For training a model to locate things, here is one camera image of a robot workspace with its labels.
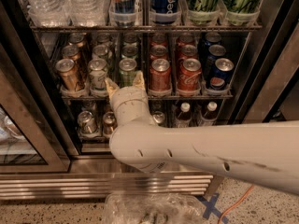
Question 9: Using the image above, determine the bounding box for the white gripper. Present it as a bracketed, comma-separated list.
[105, 71, 150, 125]

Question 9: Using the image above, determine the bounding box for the green soda can front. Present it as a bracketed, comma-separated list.
[119, 58, 137, 87]

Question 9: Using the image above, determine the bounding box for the green soda can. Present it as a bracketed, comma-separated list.
[119, 58, 137, 87]
[122, 33, 139, 46]
[121, 45, 138, 60]

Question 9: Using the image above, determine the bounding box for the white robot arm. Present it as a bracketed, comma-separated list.
[105, 72, 299, 195]

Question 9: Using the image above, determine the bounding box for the green soda can middle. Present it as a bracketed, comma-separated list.
[121, 45, 138, 60]

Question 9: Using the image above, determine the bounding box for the white green can front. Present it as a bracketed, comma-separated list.
[88, 58, 108, 91]

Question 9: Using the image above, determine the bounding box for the white green can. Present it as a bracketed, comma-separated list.
[88, 58, 108, 91]
[96, 33, 114, 50]
[92, 44, 113, 66]

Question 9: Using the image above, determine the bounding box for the orange soda can front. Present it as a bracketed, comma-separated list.
[149, 59, 171, 91]

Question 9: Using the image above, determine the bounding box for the gold can bottom shelf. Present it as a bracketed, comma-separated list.
[103, 111, 117, 136]

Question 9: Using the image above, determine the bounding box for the white green can middle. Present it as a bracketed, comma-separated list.
[92, 44, 113, 66]

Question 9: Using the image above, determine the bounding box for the green can bottom shelf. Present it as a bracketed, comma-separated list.
[152, 111, 166, 126]

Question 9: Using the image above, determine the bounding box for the green soda can rear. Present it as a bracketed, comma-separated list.
[122, 33, 139, 46]

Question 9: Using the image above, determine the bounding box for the white green can rear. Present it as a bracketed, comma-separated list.
[96, 33, 114, 50]

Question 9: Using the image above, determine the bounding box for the silver can bottom left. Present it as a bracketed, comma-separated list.
[78, 111, 98, 134]

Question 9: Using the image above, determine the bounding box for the orange soda can rear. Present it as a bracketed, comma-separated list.
[150, 33, 168, 47]

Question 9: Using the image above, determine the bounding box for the gold can middle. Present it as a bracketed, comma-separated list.
[61, 44, 88, 79]

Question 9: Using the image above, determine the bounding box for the gold can front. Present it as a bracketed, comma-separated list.
[55, 59, 84, 91]

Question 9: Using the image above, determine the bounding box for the red cola can front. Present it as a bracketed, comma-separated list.
[178, 58, 202, 91]

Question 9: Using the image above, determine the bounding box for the red cola can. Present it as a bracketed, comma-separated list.
[176, 45, 197, 66]
[176, 33, 195, 49]
[178, 58, 202, 91]

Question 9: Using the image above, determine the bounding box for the gold can rear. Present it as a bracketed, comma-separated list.
[68, 33, 90, 61]

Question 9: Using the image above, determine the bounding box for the red cola can middle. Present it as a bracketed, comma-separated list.
[176, 45, 197, 66]

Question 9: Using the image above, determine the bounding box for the red cola can rear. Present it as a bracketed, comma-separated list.
[176, 33, 195, 49]

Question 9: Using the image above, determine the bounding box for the stainless steel fridge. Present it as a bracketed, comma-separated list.
[0, 0, 298, 200]

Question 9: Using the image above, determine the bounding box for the red bull tall can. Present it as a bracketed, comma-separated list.
[110, 0, 137, 27]

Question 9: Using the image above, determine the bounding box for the tall blue pepsi can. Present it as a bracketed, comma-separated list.
[151, 0, 178, 24]

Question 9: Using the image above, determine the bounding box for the blue pepsi can middle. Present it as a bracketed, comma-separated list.
[203, 44, 226, 78]

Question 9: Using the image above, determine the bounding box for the blue pepsi can rear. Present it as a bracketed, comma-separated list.
[198, 32, 221, 59]

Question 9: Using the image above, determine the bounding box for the blue pepsi can front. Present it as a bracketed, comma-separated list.
[207, 58, 235, 91]

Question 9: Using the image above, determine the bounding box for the glass fridge door left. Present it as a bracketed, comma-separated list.
[0, 45, 70, 175]

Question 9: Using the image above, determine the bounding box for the green tall can left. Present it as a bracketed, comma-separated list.
[186, 0, 218, 24]

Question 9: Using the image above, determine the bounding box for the green tall can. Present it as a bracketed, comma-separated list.
[186, 0, 218, 24]
[222, 0, 261, 26]

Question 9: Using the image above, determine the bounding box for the green tall can right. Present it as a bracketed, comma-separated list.
[222, 0, 261, 26]

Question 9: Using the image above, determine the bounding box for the brown bottle white cap left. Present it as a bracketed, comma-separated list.
[173, 102, 192, 128]

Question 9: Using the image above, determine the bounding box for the brown bottle white cap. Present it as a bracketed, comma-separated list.
[173, 102, 192, 128]
[197, 101, 218, 126]

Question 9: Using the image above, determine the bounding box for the clear water bottle right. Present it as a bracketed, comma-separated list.
[70, 0, 110, 27]

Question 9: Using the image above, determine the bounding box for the clear water bottle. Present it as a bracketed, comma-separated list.
[70, 0, 110, 27]
[28, 0, 68, 27]

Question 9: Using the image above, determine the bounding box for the brown bottle white cap right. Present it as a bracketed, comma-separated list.
[197, 101, 218, 126]

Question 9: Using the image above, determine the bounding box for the clear water bottle left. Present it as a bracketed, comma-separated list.
[28, 0, 68, 27]

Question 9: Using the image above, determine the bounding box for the clear plastic bin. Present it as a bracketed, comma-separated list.
[103, 193, 203, 224]

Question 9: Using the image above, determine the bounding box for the blue tape cross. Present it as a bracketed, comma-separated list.
[197, 193, 221, 219]

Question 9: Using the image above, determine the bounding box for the orange cable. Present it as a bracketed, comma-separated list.
[217, 184, 255, 224]

